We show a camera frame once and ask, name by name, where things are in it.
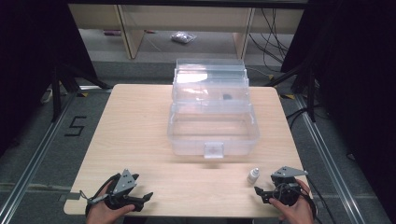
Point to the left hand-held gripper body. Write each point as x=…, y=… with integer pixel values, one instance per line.
x=124, y=183

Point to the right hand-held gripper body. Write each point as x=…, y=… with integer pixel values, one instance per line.
x=286, y=186

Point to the small white dropper bottle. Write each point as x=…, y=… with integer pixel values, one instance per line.
x=252, y=176

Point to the clear plastic storage box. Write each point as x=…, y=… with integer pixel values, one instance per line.
x=213, y=124

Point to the person's right hand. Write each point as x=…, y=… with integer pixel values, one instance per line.
x=295, y=211

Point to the person's left hand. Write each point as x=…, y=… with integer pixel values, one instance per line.
x=104, y=213

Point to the black metal stand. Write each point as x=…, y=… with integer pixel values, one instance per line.
x=308, y=90
x=57, y=90

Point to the small dark item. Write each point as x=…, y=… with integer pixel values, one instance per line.
x=226, y=96

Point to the beige wooden desk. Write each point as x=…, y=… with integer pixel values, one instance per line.
x=134, y=31

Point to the clear plastic bag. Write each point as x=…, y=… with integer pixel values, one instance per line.
x=183, y=37

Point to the metal floor rail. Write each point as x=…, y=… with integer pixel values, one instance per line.
x=330, y=168
x=34, y=158

